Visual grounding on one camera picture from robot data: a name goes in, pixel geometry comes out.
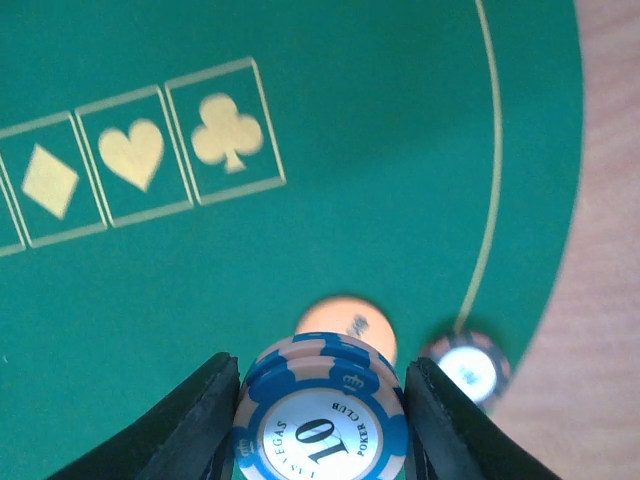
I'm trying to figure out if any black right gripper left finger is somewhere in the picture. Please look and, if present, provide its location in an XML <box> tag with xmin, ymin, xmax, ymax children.
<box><xmin>50</xmin><ymin>352</ymin><xmax>240</xmax><ymax>479</ymax></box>

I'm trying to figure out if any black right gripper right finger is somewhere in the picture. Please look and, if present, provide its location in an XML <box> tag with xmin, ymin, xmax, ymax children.
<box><xmin>404</xmin><ymin>358</ymin><xmax>559</xmax><ymax>480</ymax></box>

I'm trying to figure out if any brown chip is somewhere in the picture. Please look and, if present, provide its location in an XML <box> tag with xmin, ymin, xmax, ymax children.
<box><xmin>420</xmin><ymin>330</ymin><xmax>512</xmax><ymax>412</ymax></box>

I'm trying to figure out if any orange big blind button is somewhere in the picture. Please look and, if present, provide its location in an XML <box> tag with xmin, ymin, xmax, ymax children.
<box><xmin>295</xmin><ymin>295</ymin><xmax>398</xmax><ymax>366</ymax></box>

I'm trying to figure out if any round green poker mat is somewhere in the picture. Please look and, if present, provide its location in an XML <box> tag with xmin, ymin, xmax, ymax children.
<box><xmin>1</xmin><ymin>1</ymin><xmax>583</xmax><ymax>479</ymax></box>

